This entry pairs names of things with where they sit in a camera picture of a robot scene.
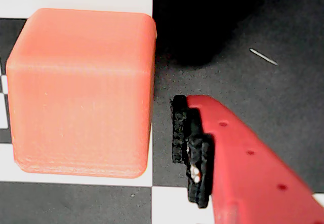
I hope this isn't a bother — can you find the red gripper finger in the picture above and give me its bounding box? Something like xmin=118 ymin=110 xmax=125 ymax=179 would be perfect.
xmin=171 ymin=94 xmax=324 ymax=224

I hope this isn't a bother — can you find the orange cube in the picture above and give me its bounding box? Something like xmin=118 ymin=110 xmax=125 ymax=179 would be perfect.
xmin=5 ymin=8 xmax=157 ymax=179

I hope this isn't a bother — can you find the black white marker checkerboard mat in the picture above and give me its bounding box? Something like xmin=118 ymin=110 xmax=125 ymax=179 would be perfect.
xmin=0 ymin=0 xmax=324 ymax=224

